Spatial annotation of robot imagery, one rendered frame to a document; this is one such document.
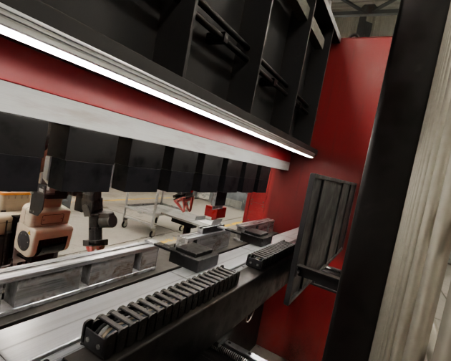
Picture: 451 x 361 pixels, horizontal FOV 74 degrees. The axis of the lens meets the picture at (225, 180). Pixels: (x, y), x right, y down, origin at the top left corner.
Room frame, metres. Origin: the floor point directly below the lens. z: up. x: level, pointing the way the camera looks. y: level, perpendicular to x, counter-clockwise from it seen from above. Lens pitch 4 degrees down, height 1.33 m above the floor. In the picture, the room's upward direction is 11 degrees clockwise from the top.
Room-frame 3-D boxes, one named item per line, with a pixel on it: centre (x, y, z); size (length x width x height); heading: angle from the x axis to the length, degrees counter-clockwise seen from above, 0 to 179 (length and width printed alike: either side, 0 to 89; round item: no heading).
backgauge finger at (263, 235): (1.41, -0.12, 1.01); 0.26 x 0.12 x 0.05; 60
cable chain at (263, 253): (1.12, -0.23, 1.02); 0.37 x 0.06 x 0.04; 150
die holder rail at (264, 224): (1.97, -0.26, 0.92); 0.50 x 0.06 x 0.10; 150
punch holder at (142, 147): (1.00, 0.30, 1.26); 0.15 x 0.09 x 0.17; 150
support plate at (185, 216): (1.57, 0.14, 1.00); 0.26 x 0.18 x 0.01; 60
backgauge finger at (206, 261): (0.98, 0.12, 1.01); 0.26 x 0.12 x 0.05; 60
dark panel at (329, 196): (1.45, -0.55, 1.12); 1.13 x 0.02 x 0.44; 150
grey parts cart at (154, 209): (4.90, 1.01, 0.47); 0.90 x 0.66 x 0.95; 154
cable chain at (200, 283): (0.63, 0.05, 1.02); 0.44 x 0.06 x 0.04; 150
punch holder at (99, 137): (0.82, 0.40, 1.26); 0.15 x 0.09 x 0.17; 150
